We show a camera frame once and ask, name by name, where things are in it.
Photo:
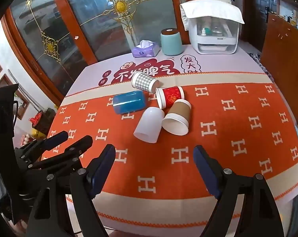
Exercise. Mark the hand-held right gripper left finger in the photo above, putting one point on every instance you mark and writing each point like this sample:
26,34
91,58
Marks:
102,171

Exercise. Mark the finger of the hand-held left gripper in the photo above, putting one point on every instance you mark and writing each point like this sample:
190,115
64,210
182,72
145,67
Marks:
56,138
76,148

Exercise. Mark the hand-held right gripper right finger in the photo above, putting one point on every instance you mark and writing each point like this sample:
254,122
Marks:
208,175

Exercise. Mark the white plastic cup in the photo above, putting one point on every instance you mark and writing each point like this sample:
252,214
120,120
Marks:
149,126

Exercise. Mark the blue translucent plastic cup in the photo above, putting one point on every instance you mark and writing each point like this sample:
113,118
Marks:
129,102

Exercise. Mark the brown sleeved paper cup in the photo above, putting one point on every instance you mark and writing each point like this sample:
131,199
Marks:
180,109

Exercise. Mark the red patterned paper cup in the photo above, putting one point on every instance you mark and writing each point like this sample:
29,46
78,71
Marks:
171,96

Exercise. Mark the grey checkered paper cup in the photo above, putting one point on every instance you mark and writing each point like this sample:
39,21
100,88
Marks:
141,82

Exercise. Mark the red flower decoration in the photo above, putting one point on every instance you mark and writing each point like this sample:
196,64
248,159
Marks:
36,119

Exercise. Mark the orange patterned blanket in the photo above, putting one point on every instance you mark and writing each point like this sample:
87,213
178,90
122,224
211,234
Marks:
225,118

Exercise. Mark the glass door with gold ornament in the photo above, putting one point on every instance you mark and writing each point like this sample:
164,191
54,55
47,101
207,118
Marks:
40,24
129,19

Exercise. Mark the lavender printed table mat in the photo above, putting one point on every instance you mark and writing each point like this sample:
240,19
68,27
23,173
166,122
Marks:
213,61

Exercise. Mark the purple tissue pack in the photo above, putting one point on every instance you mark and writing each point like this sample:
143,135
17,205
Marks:
146,49

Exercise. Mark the white countertop sterilizer box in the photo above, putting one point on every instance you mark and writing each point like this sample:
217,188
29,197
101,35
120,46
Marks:
214,39

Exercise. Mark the teal canister with brown lid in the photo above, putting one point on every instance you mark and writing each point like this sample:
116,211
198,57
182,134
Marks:
171,43

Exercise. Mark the wooden cabinet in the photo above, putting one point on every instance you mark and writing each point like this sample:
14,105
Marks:
282,54

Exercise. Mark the white folded towel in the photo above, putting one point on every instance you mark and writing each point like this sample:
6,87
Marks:
210,11

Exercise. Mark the wooden picture frame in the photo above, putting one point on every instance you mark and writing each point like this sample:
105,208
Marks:
22,102

